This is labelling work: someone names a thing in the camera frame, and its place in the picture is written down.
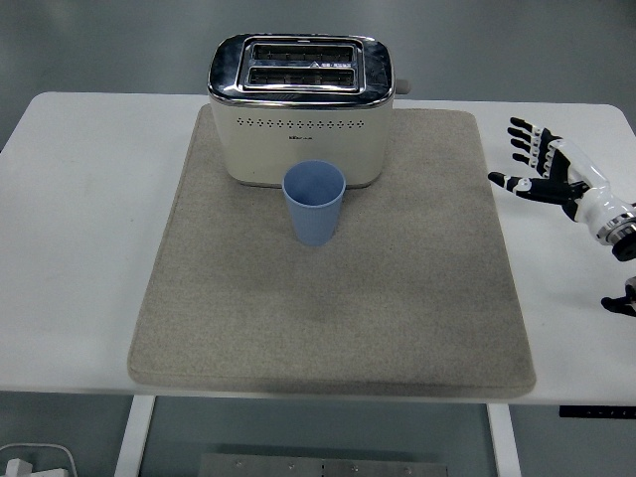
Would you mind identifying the white table leg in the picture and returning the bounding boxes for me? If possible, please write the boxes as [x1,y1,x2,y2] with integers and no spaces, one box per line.
[112,396,156,477]
[486,402,523,477]

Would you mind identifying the blue ribbed plastic cup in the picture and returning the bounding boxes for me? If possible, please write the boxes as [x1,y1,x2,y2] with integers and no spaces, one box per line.
[281,159,348,247]

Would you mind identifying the grey metal plate with screws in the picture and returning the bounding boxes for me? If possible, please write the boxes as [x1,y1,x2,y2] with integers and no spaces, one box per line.
[198,452,448,477]

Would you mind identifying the beige felt table mat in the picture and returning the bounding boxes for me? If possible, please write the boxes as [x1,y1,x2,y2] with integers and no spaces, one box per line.
[127,106,539,398]

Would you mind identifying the cream and chrome toaster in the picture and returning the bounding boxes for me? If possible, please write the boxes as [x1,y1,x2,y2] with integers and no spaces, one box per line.
[207,33,413,191]

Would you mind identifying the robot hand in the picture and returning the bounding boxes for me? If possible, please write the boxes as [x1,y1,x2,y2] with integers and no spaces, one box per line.
[487,116,633,240]

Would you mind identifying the small white block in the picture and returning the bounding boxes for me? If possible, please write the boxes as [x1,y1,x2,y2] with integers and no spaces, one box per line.
[3,457,35,477]

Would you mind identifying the black table control panel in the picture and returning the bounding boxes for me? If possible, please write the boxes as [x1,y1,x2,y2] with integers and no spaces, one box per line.
[558,405,636,419]

